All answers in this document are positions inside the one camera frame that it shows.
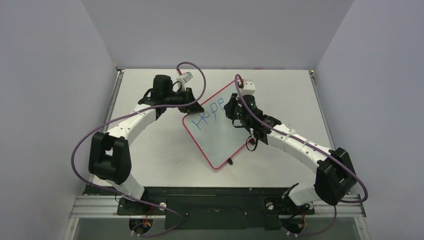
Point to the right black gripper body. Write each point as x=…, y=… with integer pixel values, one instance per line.
x=234, y=108

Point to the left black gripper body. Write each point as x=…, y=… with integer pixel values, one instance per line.
x=182, y=97

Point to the pink-framed whiteboard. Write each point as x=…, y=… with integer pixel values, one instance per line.
x=212, y=132

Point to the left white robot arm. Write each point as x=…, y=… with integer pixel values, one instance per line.
x=110, y=158

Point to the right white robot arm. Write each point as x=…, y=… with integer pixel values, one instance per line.
x=333, y=169

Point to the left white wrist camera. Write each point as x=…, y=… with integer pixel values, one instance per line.
x=183, y=79

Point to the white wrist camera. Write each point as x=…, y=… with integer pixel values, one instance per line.
x=183, y=79
x=247, y=87

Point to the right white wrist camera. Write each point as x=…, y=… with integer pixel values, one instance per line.
x=247, y=87

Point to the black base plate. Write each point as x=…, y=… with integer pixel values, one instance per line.
x=210, y=208

